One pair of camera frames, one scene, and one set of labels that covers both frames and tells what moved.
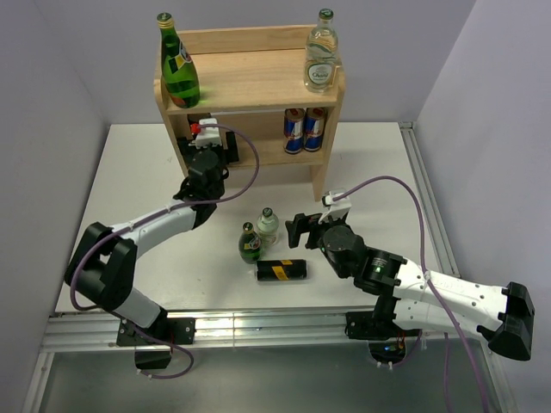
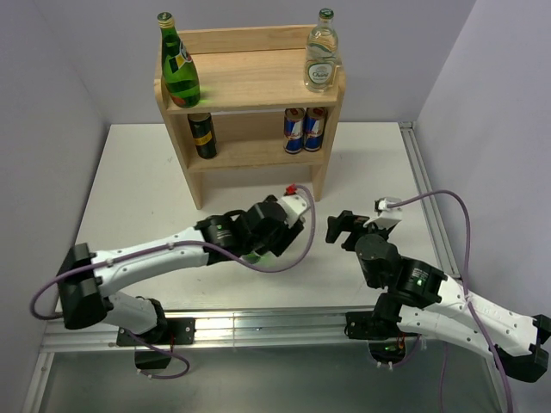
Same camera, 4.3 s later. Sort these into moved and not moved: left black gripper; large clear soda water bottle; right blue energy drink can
Moved: left black gripper
Not moved: large clear soda water bottle; right blue energy drink can
